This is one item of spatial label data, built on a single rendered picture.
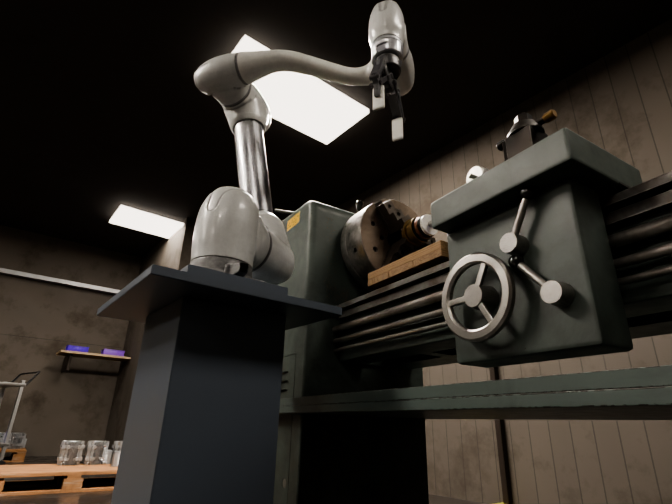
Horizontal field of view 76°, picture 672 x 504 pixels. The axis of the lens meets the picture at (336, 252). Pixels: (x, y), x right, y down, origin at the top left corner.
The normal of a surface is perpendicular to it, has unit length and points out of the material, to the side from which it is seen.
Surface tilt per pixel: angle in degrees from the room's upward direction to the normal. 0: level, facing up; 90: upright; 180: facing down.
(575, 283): 90
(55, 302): 90
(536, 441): 90
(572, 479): 90
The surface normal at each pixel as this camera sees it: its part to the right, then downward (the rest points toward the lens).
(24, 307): 0.63, -0.28
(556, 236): -0.85, -0.22
